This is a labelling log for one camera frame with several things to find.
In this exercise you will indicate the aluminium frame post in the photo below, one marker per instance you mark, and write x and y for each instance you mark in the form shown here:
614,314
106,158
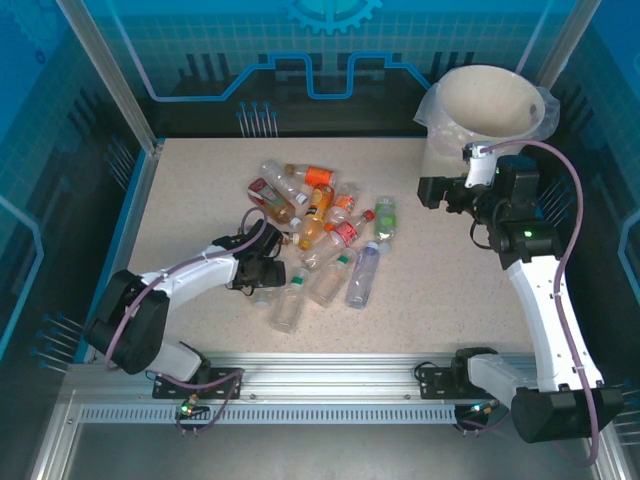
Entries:
117,75
565,40

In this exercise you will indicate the clear bottle green label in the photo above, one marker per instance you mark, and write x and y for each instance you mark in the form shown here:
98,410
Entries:
385,220

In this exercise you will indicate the orange juice bottle black label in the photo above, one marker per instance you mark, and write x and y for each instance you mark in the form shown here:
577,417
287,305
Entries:
315,220

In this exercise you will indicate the bottle with wide orange label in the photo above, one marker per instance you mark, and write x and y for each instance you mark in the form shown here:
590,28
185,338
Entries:
320,176

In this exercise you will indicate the aluminium frame beam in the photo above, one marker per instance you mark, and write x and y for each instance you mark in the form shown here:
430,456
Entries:
52,445
611,462

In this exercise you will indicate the clear bottle green cap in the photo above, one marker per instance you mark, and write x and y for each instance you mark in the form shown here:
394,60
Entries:
290,307
327,285

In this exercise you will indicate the base connector with LEDs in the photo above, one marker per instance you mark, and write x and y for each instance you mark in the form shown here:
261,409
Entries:
189,409
480,407

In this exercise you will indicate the white ribbed waste bin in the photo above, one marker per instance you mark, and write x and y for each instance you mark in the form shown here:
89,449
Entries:
490,100

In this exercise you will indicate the red label tea bottle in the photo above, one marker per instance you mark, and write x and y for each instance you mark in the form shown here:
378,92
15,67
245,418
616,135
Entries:
270,200

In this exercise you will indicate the small clear plastic bottle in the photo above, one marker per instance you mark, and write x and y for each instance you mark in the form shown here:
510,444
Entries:
262,299

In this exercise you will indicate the blue tinted water bottle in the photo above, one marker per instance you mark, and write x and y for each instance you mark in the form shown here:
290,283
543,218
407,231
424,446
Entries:
362,277

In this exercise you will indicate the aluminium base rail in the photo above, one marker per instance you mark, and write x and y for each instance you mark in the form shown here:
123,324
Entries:
325,375

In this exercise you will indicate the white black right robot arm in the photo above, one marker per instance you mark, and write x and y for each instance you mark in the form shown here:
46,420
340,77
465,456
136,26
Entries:
537,300

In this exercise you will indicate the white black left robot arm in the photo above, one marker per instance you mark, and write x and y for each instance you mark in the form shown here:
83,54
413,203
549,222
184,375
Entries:
195,272

